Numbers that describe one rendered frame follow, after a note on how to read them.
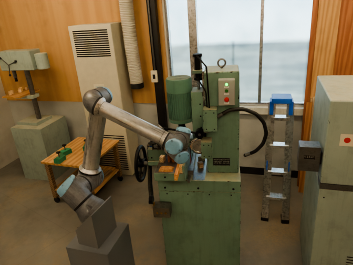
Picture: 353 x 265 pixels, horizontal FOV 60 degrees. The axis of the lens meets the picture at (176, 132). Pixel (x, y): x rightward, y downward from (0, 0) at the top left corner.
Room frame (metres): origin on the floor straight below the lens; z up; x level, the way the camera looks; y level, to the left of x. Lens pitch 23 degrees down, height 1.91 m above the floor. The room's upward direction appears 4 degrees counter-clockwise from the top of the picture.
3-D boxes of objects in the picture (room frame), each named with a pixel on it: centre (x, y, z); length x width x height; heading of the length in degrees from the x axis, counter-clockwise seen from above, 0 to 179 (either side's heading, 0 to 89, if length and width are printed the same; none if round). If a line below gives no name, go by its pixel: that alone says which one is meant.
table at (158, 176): (2.06, 0.06, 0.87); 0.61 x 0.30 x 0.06; 170
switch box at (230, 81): (1.84, -0.33, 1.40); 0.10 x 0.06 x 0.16; 80
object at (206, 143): (1.85, -0.20, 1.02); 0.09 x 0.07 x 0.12; 170
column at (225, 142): (1.99, -0.33, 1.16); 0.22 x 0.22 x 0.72; 80
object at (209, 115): (1.85, -0.23, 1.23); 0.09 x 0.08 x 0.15; 80
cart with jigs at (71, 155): (3.04, 1.05, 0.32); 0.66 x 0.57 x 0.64; 159
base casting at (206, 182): (2.01, -0.16, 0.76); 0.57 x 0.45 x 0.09; 80
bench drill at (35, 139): (3.62, 1.69, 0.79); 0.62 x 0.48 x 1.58; 72
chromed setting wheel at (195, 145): (1.89, -0.15, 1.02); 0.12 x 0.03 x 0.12; 80
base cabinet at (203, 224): (2.02, -0.16, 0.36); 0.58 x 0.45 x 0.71; 80
